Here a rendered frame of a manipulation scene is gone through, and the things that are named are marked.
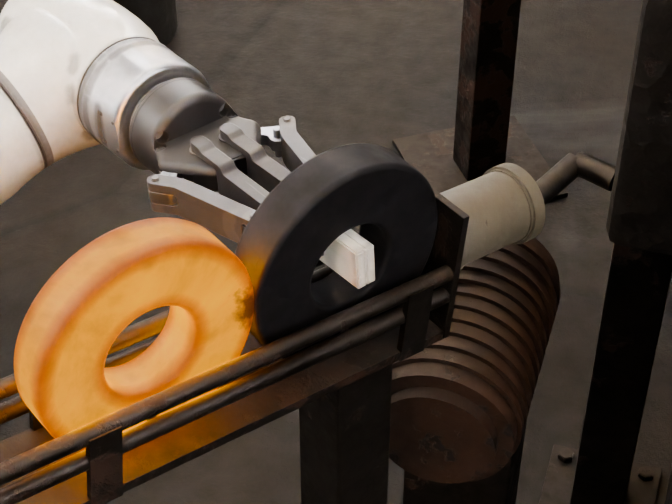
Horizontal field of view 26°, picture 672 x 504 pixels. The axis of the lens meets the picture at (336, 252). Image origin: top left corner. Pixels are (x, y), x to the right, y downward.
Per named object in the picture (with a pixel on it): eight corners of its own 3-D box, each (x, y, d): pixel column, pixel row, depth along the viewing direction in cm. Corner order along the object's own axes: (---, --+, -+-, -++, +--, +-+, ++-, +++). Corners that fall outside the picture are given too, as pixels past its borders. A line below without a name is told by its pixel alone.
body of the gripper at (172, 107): (219, 141, 114) (290, 192, 108) (126, 183, 110) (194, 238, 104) (209, 58, 109) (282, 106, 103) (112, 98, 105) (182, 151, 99)
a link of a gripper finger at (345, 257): (300, 201, 98) (291, 206, 97) (365, 249, 93) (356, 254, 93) (303, 237, 100) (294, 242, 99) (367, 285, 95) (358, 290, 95)
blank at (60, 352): (264, 209, 87) (232, 181, 89) (32, 297, 79) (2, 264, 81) (251, 398, 97) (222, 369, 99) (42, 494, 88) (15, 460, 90)
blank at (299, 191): (455, 135, 95) (421, 111, 97) (262, 209, 87) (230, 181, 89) (426, 316, 105) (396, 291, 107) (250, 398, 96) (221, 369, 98)
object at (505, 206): (539, 254, 107) (553, 187, 104) (448, 295, 103) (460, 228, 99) (484, 212, 111) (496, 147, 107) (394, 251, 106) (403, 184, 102)
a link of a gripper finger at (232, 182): (203, 132, 104) (186, 139, 104) (293, 201, 97) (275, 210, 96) (209, 177, 107) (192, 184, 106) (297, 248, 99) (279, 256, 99)
